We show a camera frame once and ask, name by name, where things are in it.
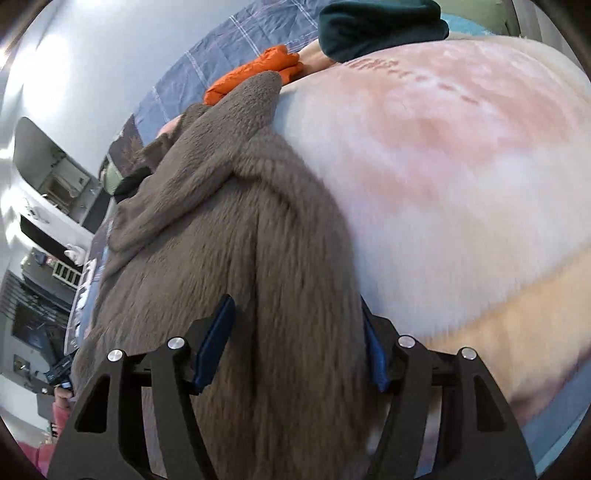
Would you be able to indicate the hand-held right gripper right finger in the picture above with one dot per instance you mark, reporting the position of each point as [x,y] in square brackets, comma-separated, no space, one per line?
[372,353]

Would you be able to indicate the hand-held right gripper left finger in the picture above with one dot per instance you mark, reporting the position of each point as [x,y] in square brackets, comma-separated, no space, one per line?
[214,341]

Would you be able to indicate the brown fleece jacket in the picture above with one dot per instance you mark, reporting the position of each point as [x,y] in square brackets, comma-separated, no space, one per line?
[240,240]

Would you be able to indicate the white shelf cabinet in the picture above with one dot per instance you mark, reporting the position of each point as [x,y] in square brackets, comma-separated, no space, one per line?
[51,180]

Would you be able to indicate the pink cream plush blanket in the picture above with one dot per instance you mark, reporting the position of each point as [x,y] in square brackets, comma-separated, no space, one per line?
[438,161]

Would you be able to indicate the orange puffer jacket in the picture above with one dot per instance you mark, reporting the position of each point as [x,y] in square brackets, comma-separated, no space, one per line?
[249,74]

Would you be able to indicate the blue plaid bedsheet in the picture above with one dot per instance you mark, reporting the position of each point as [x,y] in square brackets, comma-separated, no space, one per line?
[221,41]

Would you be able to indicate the dark teal garment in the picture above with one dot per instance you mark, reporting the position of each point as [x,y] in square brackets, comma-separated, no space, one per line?
[378,23]

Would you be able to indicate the green cloth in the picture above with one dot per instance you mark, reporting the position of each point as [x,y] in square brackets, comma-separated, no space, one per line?
[471,11]

